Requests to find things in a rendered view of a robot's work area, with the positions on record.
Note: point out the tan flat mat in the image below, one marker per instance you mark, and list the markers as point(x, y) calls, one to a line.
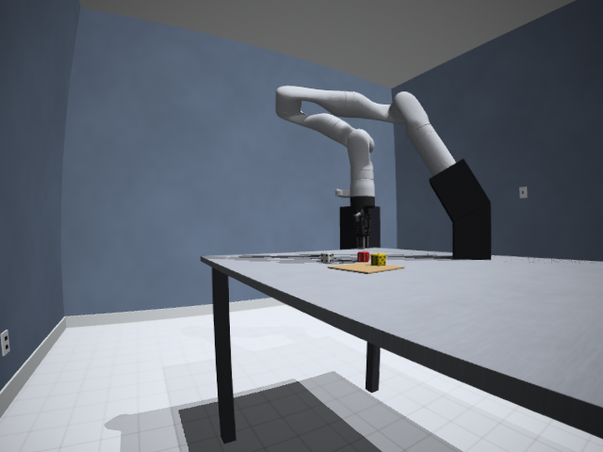
point(366, 268)

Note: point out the white die with black pips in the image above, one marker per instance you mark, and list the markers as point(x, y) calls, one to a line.
point(327, 257)

